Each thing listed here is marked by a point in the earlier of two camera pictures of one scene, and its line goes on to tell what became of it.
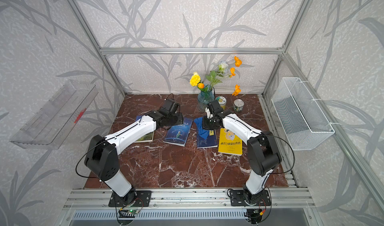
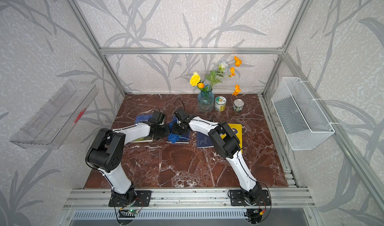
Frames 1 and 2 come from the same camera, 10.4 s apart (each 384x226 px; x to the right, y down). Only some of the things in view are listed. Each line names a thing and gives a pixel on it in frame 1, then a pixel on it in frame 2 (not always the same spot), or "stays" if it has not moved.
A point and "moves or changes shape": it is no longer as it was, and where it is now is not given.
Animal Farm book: [149, 137] stays
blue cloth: [203, 132] moves or changes shape
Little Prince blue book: [177, 134] stays
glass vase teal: [204, 98] stays
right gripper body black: [208, 123] → [177, 129]
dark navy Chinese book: [210, 141] stays
